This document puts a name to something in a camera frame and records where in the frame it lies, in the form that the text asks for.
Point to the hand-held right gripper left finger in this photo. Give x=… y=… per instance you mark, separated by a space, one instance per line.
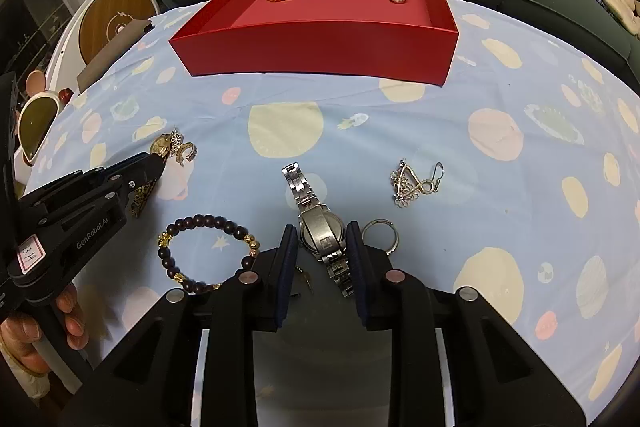
x=282 y=279

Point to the person's left hand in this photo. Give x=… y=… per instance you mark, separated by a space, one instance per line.
x=70 y=312

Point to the small red ornament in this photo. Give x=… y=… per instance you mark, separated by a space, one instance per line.
x=66 y=96

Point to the gold ear cuff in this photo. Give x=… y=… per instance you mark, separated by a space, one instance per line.
x=189 y=153

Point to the red cardboard box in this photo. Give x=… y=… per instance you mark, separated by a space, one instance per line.
x=320 y=52

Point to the silver metal watch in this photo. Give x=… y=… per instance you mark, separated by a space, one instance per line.
x=320 y=232

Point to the gold filigree pendant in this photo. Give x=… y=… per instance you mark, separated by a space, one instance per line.
x=402 y=187

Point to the planet print tablecloth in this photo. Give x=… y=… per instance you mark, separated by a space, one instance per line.
x=350 y=132

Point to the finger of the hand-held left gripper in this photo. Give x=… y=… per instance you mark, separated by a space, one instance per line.
x=135 y=167

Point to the white framed mirror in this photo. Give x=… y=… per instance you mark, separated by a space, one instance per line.
x=37 y=127

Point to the gold watch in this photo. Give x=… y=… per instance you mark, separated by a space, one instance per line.
x=160 y=146

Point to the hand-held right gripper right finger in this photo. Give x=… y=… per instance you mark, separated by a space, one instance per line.
x=359 y=279

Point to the white device with wooden disc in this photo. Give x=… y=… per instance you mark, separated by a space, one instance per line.
x=110 y=22

